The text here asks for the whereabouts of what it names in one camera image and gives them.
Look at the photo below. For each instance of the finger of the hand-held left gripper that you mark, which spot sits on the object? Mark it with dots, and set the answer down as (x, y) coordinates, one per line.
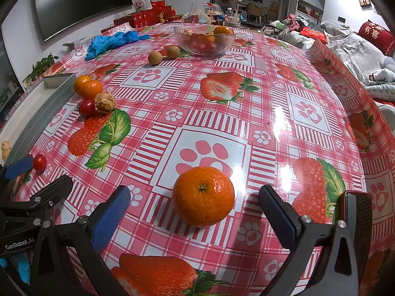
(49, 192)
(18, 167)

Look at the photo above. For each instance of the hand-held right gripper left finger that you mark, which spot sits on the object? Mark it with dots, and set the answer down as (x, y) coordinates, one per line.
(111, 219)

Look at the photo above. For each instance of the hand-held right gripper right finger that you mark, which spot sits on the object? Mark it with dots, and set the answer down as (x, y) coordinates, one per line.
(279, 219)

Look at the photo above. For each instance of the red cherry tomato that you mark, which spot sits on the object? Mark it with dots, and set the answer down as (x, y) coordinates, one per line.
(40, 162)
(87, 108)

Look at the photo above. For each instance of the grey rectangular tray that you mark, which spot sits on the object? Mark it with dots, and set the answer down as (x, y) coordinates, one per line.
(40, 114)

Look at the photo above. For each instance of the orange tangerine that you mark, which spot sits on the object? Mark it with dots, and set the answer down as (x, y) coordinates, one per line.
(203, 195)
(80, 84)
(222, 30)
(93, 90)
(210, 38)

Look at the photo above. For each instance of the brown walnut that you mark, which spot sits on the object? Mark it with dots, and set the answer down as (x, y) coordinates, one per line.
(105, 101)
(5, 149)

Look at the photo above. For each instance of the person's left hand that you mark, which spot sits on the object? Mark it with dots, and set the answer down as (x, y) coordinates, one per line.
(22, 266)

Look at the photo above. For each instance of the green potted plant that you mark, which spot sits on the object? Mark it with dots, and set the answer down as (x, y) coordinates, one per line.
(43, 64)

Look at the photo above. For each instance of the pink strawberry print tablecloth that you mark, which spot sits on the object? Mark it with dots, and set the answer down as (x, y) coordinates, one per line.
(216, 114)

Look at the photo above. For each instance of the small white cardboard box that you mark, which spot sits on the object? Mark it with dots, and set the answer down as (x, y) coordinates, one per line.
(72, 43)

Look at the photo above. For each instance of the pile of blue nitrile gloves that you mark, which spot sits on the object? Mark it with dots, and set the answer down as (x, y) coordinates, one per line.
(111, 43)

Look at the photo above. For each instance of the brown kiwifruit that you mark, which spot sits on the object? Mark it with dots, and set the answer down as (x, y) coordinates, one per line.
(155, 58)
(172, 51)

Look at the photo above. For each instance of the grey white bedding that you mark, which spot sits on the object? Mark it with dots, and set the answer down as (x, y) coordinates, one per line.
(348, 49)

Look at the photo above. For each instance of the red garment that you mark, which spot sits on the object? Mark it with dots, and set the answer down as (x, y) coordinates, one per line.
(313, 34)

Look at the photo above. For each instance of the clear glass bowl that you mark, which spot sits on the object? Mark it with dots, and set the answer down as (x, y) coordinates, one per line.
(203, 44)

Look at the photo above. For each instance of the row of red gift boxes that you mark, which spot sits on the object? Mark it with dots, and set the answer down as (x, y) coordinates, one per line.
(148, 17)

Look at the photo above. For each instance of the white bag with red logo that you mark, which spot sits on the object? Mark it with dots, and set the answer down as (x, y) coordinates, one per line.
(141, 3)

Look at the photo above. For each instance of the red embroidered pillow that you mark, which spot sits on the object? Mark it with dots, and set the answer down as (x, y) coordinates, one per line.
(377, 36)

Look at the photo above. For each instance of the wooden chair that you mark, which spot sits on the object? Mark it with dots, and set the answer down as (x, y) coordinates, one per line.
(255, 10)

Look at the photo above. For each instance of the clear plastic bag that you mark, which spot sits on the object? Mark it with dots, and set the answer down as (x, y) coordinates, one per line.
(197, 14)

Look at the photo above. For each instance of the black wall television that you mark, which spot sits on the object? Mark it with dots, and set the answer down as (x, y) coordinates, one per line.
(83, 3)

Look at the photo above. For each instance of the wide wall painting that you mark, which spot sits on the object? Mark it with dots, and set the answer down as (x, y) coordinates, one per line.
(310, 7)

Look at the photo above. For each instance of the small dark picture frame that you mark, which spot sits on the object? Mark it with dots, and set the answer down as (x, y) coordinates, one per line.
(364, 0)

